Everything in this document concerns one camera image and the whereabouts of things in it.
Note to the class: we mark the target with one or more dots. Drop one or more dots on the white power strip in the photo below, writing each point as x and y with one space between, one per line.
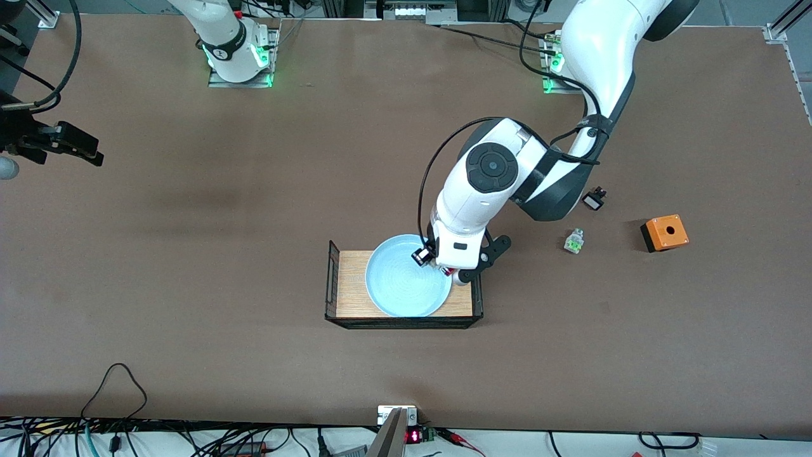
409 9

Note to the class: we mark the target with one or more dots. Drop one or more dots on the silver metal mounting plate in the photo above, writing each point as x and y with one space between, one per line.
387 412

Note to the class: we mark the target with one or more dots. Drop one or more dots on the orange button enclosure box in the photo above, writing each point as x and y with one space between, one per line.
666 232

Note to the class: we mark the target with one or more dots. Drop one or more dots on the grey metal bar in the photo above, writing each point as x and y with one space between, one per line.
388 438

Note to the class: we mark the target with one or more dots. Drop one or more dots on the red digit display module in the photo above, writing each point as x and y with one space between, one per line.
415 436

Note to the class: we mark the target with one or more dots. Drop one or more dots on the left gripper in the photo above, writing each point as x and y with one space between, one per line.
429 250

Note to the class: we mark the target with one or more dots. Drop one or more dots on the small green clear connector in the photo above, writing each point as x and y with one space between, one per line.
574 241

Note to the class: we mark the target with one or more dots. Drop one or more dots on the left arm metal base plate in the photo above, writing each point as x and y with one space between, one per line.
549 86

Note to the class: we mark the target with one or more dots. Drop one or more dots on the red push button switch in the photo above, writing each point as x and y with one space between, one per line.
449 272

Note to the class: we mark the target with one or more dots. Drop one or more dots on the aluminium frame profile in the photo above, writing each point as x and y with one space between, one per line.
44 16
783 22

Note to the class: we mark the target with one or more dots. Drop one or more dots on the small black connector block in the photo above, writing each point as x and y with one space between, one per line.
594 200

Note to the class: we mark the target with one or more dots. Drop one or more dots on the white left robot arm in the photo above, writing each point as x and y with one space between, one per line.
482 184

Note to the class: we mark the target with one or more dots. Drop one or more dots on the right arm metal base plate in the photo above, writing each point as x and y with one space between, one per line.
219 81

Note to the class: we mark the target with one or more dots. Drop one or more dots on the light blue plate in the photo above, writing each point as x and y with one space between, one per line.
399 285

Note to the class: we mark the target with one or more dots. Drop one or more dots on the red and black probe leads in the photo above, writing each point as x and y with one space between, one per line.
460 439

